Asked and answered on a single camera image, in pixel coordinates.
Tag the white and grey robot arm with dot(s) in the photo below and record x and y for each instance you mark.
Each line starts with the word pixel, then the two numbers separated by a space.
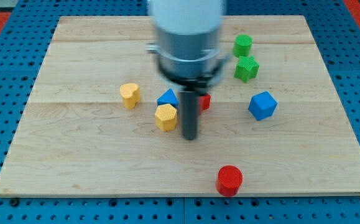
pixel 187 43

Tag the yellow hexagon block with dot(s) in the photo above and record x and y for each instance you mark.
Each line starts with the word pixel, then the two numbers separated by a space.
pixel 166 117

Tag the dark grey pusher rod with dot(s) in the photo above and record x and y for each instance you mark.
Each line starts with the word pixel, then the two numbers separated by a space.
pixel 189 113

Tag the blue triangle block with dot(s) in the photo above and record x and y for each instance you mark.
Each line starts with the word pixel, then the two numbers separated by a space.
pixel 169 97

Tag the red block behind rod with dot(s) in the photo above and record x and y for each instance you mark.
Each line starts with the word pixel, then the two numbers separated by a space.
pixel 204 102

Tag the yellow heart block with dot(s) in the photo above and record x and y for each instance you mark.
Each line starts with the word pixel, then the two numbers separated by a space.
pixel 131 95

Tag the wooden board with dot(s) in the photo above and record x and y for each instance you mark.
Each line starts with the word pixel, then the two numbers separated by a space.
pixel 76 138

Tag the green star block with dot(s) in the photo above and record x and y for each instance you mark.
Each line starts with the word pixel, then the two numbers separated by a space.
pixel 246 68

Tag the blue cube block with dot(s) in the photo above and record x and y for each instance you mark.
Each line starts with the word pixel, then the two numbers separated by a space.
pixel 262 105

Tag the red cylinder block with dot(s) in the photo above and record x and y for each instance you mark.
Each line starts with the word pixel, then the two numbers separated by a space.
pixel 229 180

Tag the green cylinder block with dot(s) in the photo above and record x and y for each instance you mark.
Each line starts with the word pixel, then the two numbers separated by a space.
pixel 242 45

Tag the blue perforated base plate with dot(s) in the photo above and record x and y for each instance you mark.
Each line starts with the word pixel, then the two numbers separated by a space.
pixel 24 41

